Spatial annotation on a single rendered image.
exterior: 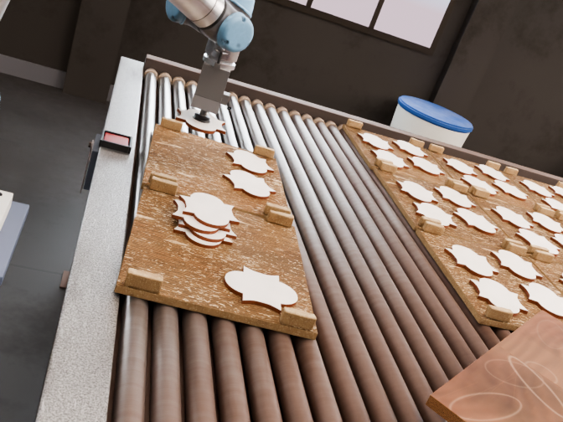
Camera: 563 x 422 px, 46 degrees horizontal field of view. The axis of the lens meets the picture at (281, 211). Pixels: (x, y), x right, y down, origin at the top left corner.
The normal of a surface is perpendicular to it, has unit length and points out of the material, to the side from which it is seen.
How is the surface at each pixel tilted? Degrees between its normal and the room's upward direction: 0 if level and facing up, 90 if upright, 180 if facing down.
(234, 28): 90
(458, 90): 90
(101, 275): 0
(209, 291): 0
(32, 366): 0
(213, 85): 90
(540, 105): 90
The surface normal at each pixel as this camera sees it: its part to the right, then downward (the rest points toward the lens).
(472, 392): 0.33, -0.87
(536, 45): 0.17, 0.45
